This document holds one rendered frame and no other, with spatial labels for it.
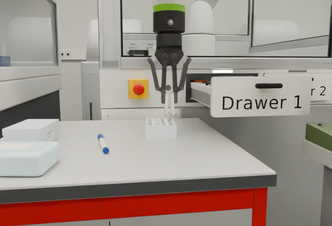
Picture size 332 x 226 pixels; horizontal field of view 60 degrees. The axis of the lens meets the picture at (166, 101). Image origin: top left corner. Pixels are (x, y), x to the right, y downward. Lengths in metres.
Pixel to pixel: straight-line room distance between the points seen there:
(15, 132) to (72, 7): 3.83
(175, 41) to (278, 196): 0.84
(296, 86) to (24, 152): 0.70
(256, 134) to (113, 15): 0.73
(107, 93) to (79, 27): 3.40
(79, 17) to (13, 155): 3.96
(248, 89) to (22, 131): 0.58
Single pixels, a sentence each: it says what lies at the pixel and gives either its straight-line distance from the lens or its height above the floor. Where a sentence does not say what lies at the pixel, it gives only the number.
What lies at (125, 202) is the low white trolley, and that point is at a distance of 0.55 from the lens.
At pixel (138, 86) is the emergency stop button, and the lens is 1.01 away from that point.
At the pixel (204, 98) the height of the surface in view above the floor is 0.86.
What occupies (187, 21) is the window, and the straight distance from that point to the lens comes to 1.14.
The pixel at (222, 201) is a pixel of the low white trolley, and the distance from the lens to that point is 0.58.
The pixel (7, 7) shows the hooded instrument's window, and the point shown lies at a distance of 1.31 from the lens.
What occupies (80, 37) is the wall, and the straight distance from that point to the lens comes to 4.43.
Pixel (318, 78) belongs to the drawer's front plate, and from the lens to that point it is 1.32.
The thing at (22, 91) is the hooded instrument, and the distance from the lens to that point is 1.34.
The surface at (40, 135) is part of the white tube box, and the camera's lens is 0.75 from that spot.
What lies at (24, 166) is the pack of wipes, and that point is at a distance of 0.57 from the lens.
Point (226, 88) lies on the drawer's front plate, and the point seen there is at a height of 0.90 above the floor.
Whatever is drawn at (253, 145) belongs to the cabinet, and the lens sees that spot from 1.24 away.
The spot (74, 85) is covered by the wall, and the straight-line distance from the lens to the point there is 4.44.
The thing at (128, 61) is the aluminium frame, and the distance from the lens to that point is 1.08.
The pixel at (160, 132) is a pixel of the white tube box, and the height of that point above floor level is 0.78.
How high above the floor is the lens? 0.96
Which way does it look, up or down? 7 degrees down
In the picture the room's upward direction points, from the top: straight up
